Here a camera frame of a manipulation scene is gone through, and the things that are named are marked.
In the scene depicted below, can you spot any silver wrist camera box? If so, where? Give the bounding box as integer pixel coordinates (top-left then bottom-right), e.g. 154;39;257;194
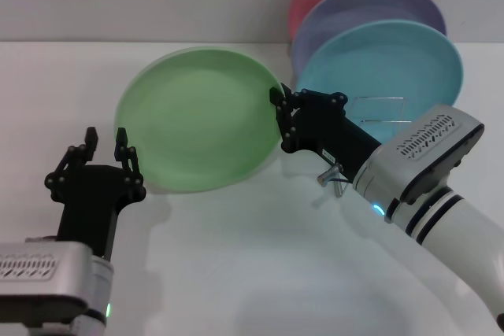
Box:
393;104;485;205
0;242;115;313

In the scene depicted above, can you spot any purple plastic plate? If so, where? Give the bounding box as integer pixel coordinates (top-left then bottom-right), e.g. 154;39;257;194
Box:
291;0;448;73

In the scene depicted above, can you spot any right arm cable with connector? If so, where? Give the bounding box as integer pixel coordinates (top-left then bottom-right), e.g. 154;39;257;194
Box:
317;163;348;198

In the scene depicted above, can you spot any green plastic plate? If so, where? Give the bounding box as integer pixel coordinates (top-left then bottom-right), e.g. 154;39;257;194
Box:
113;46;284;194

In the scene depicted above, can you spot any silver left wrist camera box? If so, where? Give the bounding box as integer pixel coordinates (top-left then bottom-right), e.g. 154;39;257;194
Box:
0;242;115;313

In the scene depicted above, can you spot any light blue plastic plate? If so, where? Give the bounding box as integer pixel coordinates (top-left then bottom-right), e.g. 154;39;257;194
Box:
295;20;465;145

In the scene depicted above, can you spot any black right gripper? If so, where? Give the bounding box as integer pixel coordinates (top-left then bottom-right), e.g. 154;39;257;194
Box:
269;83;383;178

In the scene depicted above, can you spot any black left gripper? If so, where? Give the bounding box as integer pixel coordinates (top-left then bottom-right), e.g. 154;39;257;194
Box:
44;126;147;262

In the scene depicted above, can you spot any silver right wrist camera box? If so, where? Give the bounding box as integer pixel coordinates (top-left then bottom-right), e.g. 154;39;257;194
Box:
393;104;485;205

